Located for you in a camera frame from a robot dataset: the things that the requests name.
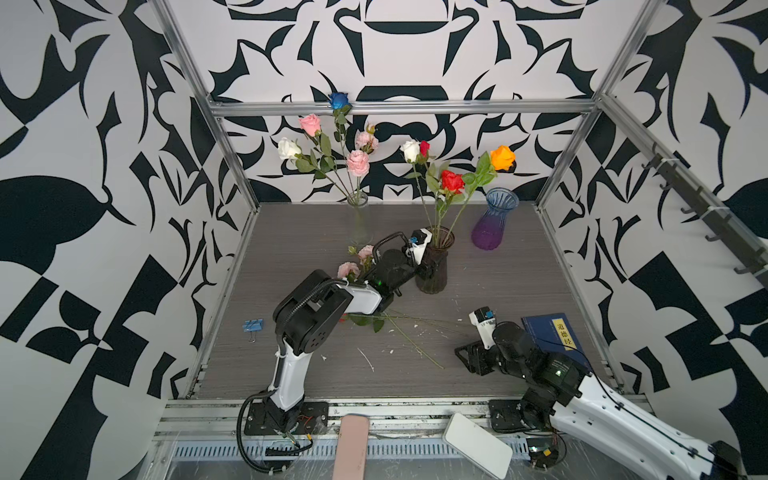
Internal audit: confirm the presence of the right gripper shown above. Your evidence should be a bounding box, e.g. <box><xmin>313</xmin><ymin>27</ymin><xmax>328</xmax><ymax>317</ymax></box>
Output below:
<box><xmin>451</xmin><ymin>338</ymin><xmax>529</xmax><ymax>382</ymax></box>

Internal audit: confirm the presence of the clear glass vase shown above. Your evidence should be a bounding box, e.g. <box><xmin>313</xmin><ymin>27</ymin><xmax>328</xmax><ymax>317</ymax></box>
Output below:
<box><xmin>346</xmin><ymin>192</ymin><xmax>371</xmax><ymax>246</ymax></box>

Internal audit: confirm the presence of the maroon glass vase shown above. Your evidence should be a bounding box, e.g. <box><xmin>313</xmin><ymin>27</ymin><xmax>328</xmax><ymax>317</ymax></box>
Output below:
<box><xmin>416</xmin><ymin>227</ymin><xmax>455</xmax><ymax>294</ymax></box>

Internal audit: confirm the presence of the blue purple glass vase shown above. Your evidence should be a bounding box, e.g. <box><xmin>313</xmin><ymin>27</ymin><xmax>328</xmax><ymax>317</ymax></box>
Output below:
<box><xmin>471</xmin><ymin>187</ymin><xmax>519</xmax><ymax>251</ymax></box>

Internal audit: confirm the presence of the large pink peony flower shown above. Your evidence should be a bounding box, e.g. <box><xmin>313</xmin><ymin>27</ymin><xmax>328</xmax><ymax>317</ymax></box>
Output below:
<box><xmin>346</xmin><ymin>150</ymin><xmax>370</xmax><ymax>203</ymax></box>

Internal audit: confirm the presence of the pink rose flower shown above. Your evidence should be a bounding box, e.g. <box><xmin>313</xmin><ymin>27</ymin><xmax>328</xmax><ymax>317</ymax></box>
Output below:
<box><xmin>295</xmin><ymin>114</ymin><xmax>352</xmax><ymax>200</ymax></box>

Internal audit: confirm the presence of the blue rose flower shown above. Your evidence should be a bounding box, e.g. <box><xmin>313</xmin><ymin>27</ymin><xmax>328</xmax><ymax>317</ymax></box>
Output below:
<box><xmin>329</xmin><ymin>92</ymin><xmax>355</xmax><ymax>203</ymax></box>

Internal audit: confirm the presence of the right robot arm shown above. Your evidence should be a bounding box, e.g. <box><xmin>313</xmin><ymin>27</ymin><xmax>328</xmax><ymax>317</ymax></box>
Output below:
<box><xmin>454</xmin><ymin>322</ymin><xmax>743</xmax><ymax>479</ymax></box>

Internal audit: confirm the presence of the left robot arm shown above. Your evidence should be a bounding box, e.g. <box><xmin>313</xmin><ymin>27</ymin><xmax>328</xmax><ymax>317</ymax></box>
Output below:
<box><xmin>239</xmin><ymin>228</ymin><xmax>437</xmax><ymax>436</ymax></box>

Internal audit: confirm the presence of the blue book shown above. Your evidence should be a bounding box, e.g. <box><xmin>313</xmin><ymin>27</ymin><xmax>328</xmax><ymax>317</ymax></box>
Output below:
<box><xmin>522</xmin><ymin>313</ymin><xmax>590</xmax><ymax>370</ymax></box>

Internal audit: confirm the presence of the circuit board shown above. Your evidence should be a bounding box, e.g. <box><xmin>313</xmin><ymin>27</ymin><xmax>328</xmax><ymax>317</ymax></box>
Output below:
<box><xmin>526</xmin><ymin>434</ymin><xmax>567</xmax><ymax>471</ymax></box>

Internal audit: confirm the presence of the white phone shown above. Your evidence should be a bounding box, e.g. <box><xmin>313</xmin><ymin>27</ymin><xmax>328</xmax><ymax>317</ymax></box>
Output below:
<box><xmin>442</xmin><ymin>413</ymin><xmax>513</xmax><ymax>479</ymax></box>

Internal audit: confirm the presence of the small pink flower sprig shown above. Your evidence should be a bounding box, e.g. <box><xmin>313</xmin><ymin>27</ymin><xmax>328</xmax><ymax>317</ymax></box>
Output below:
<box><xmin>354</xmin><ymin>124</ymin><xmax>379</xmax><ymax>154</ymax></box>

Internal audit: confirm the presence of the blue binder clip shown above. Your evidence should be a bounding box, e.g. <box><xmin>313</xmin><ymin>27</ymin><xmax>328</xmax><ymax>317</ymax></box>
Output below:
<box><xmin>243</xmin><ymin>319</ymin><xmax>263</xmax><ymax>343</ymax></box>

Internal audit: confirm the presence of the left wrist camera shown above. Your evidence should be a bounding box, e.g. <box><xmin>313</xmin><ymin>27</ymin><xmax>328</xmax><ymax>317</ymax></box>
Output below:
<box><xmin>406</xmin><ymin>228</ymin><xmax>433</xmax><ymax>266</ymax></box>

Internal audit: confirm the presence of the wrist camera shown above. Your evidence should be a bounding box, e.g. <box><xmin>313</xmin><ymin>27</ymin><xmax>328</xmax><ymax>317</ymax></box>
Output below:
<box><xmin>406</xmin><ymin>228</ymin><xmax>433</xmax><ymax>266</ymax></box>
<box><xmin>469</xmin><ymin>306</ymin><xmax>496</xmax><ymax>350</ymax></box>

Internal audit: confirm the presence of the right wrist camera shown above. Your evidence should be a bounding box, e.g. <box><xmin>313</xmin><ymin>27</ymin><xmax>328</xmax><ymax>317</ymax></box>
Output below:
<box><xmin>469</xmin><ymin>306</ymin><xmax>496</xmax><ymax>350</ymax></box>

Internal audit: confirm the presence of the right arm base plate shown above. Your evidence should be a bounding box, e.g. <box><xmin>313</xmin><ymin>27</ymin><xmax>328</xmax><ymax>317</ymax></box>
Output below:
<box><xmin>488</xmin><ymin>399</ymin><xmax>533</xmax><ymax>434</ymax></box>

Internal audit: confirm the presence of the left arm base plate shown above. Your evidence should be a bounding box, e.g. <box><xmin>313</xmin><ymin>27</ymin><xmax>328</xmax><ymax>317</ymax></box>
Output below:
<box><xmin>243</xmin><ymin>400</ymin><xmax>329</xmax><ymax>436</ymax></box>

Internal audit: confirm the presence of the wall hook rail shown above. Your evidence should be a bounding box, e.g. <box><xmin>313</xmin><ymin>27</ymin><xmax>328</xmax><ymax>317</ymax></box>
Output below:
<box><xmin>641</xmin><ymin>142</ymin><xmax>768</xmax><ymax>283</ymax></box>

